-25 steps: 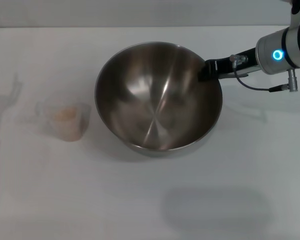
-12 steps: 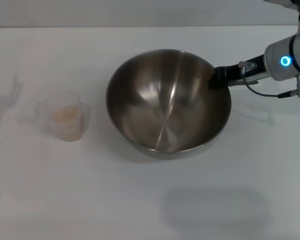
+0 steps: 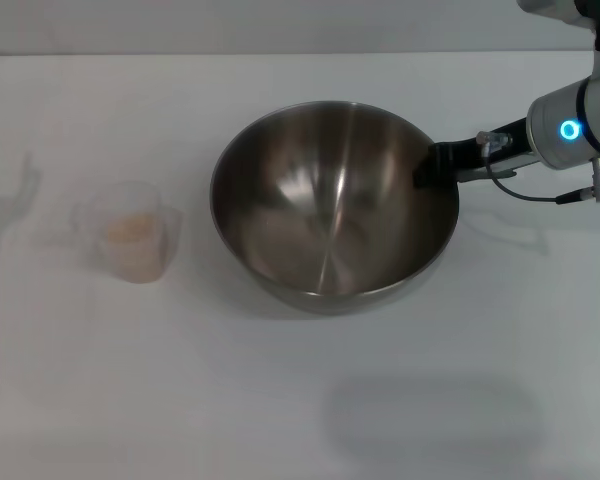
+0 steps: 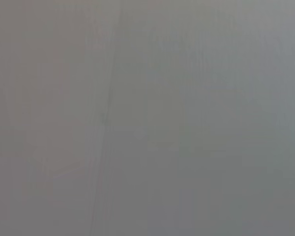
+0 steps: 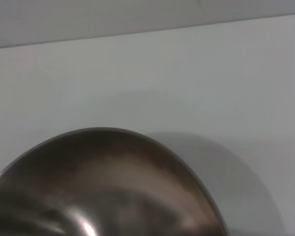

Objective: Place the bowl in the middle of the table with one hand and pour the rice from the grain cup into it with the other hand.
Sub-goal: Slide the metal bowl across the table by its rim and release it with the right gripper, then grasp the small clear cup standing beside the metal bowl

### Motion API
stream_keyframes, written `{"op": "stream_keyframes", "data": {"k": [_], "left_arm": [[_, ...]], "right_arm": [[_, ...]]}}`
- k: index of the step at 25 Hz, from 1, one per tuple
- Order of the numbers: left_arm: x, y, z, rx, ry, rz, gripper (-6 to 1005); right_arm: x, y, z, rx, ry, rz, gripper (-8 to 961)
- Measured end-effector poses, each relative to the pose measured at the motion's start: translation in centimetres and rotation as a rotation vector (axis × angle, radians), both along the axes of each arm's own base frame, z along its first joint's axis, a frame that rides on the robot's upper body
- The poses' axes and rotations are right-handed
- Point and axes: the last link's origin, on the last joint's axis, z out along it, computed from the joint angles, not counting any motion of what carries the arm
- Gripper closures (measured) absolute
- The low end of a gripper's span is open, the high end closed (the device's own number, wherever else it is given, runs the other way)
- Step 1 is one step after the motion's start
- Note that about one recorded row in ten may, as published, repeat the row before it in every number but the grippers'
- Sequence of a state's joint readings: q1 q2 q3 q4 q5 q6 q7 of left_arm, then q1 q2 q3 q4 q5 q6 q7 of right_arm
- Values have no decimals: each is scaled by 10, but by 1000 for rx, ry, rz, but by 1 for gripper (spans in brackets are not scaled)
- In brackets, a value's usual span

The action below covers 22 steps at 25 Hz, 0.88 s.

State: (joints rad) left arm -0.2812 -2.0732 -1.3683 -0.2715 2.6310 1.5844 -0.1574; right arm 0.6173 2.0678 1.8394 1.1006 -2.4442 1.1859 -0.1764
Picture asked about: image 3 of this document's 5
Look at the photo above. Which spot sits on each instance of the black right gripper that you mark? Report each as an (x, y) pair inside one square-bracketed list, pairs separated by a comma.
[(490, 147)]

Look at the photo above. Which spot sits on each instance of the stainless steel mixing bowl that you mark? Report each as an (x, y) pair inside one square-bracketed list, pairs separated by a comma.
[(330, 210)]

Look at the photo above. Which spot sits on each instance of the uncooked white rice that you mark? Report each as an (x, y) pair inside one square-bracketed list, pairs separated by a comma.
[(130, 235)]

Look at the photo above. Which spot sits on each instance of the clear plastic measuring cup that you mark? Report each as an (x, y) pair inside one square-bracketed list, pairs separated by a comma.
[(105, 205)]

